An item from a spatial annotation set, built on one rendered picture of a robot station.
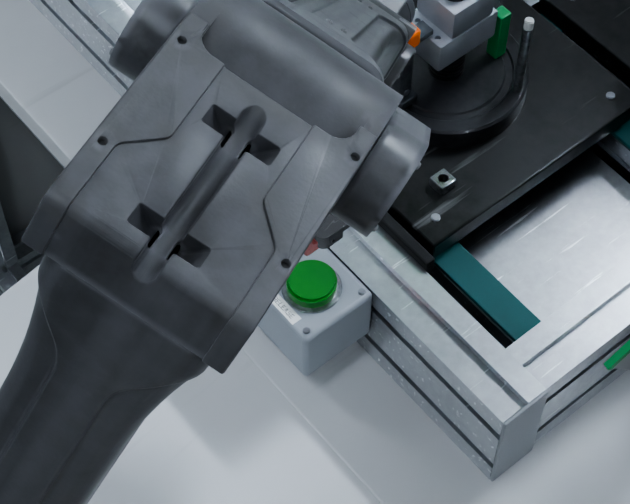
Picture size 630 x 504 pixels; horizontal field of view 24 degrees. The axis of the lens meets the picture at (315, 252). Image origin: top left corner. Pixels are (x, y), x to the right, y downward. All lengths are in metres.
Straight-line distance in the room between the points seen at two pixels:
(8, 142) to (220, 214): 1.58
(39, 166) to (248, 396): 0.94
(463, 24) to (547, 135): 0.13
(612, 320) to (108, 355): 0.73
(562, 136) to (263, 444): 0.36
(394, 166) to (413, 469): 0.71
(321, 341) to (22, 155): 0.99
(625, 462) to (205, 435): 0.34
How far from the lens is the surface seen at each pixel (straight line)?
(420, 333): 1.13
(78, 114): 1.39
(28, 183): 2.11
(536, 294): 1.21
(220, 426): 1.20
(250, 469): 1.18
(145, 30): 0.50
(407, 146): 0.50
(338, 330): 1.15
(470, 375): 1.11
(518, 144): 1.23
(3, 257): 2.11
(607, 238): 1.25
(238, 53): 0.49
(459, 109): 1.22
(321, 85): 0.49
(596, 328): 1.15
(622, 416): 1.23
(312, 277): 1.14
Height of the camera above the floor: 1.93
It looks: 57 degrees down
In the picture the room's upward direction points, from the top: straight up
